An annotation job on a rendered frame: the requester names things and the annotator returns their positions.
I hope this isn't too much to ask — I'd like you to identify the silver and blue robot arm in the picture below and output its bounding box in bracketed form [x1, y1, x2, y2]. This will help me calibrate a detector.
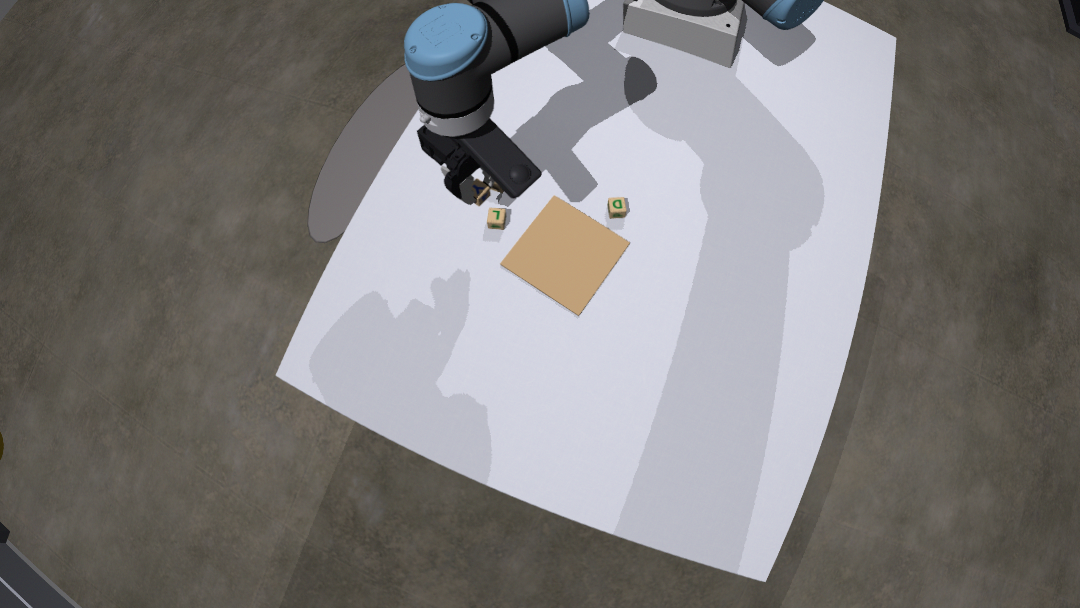
[404, 0, 824, 198]

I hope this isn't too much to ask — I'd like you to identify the tan flat mat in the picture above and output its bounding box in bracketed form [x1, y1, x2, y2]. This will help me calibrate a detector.
[500, 195, 630, 316]

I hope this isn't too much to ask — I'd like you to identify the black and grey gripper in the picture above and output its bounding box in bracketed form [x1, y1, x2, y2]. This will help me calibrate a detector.
[417, 125, 495, 205]

